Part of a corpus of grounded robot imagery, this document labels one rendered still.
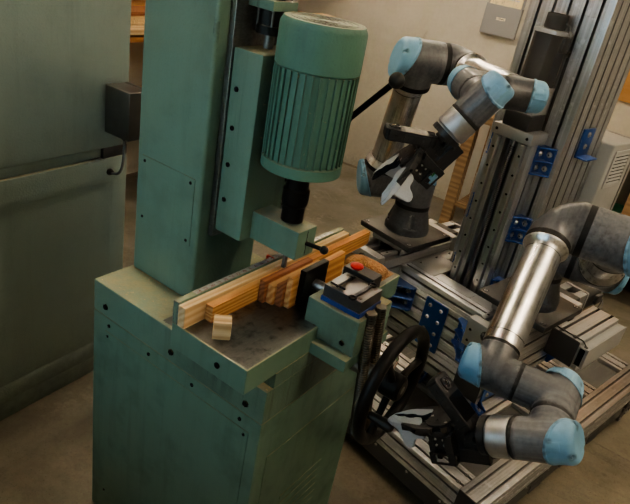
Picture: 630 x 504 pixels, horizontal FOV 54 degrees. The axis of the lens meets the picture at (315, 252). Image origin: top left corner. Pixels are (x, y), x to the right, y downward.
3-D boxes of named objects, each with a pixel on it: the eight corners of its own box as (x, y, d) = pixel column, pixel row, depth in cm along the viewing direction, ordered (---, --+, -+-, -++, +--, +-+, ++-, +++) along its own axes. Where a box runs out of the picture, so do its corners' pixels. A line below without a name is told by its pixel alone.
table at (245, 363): (279, 422, 116) (284, 397, 113) (168, 346, 130) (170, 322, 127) (426, 309, 162) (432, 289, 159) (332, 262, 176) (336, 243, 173)
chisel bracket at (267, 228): (293, 267, 139) (299, 233, 135) (247, 242, 146) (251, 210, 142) (312, 257, 145) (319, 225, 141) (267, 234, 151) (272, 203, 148)
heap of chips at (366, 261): (377, 284, 157) (379, 274, 155) (337, 264, 162) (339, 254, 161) (393, 273, 163) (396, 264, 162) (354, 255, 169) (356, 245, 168)
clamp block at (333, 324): (350, 359, 132) (358, 324, 128) (300, 330, 138) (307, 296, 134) (385, 333, 143) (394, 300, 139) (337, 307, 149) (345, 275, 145)
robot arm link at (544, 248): (545, 177, 135) (457, 362, 112) (597, 193, 131) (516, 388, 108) (535, 210, 144) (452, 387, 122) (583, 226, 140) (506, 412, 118)
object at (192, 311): (183, 329, 126) (185, 309, 124) (176, 325, 127) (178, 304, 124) (346, 249, 171) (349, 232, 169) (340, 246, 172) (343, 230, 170)
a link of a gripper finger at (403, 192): (403, 217, 131) (425, 183, 133) (384, 199, 129) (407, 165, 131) (395, 217, 134) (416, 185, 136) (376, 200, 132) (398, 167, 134)
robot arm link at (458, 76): (484, 100, 147) (501, 115, 137) (440, 93, 145) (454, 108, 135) (495, 67, 143) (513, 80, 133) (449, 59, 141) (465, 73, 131)
